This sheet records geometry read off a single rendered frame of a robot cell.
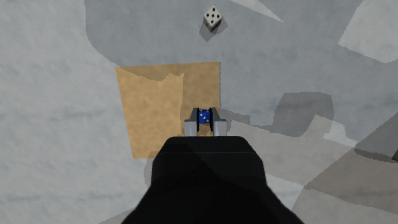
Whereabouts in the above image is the tan mat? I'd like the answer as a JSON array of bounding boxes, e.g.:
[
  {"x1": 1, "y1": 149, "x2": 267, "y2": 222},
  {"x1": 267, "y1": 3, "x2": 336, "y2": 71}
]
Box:
[{"x1": 115, "y1": 61, "x2": 219, "y2": 159}]

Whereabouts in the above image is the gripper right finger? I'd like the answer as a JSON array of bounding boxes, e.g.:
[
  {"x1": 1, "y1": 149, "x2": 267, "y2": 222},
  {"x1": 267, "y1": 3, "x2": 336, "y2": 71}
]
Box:
[{"x1": 209, "y1": 107, "x2": 227, "y2": 136}]

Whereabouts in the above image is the white die with black pips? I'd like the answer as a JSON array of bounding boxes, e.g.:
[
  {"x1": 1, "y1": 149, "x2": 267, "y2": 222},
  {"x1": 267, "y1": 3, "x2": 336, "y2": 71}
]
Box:
[{"x1": 203, "y1": 5, "x2": 222, "y2": 32}]

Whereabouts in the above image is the blue die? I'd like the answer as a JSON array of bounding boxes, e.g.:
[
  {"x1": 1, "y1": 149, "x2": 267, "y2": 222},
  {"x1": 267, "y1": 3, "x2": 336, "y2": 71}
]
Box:
[{"x1": 199, "y1": 109, "x2": 210, "y2": 123}]

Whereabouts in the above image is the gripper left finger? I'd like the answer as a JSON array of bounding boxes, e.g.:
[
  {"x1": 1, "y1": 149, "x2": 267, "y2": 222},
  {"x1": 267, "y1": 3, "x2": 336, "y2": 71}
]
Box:
[{"x1": 184, "y1": 108, "x2": 199, "y2": 136}]

